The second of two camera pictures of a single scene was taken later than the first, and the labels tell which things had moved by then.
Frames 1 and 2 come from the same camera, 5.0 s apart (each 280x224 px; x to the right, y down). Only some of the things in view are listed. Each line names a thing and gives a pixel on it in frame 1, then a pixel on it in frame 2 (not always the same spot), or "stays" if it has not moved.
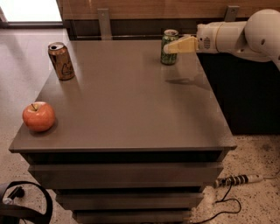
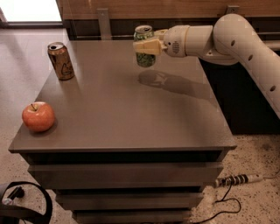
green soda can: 169,36 to 143,32
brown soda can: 61,60 stays
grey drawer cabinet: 129,139 stays
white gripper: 207,38 to 174,41
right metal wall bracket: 231,13 stays
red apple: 38,116 stays
